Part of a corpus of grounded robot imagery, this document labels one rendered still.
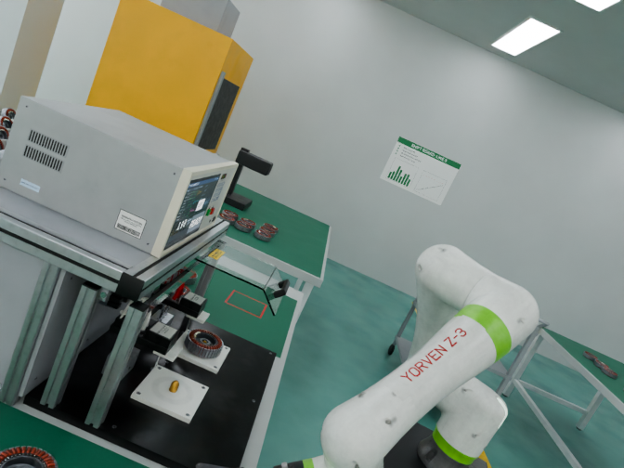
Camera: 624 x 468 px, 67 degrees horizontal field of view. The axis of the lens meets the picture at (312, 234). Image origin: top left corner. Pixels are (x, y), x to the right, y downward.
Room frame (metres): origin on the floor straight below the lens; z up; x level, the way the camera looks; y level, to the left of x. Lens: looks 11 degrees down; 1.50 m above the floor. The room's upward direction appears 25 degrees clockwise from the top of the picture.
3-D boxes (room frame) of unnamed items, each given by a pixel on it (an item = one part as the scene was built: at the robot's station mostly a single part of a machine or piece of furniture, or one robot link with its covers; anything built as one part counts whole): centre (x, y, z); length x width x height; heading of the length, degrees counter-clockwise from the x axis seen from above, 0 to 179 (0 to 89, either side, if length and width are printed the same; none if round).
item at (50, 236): (1.16, 0.47, 1.09); 0.68 x 0.44 x 0.05; 1
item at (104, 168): (1.17, 0.48, 1.22); 0.44 x 0.39 x 0.20; 1
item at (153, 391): (1.04, 0.15, 0.78); 0.15 x 0.15 x 0.01; 1
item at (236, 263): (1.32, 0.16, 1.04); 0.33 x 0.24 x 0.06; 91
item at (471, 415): (1.18, -0.58, 0.99); 0.16 x 0.13 x 0.19; 50
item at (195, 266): (1.16, 0.25, 1.03); 0.62 x 0.01 x 0.03; 1
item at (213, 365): (1.28, 0.16, 0.78); 0.15 x 0.15 x 0.01; 1
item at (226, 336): (1.16, 0.17, 0.76); 0.64 x 0.47 x 0.02; 1
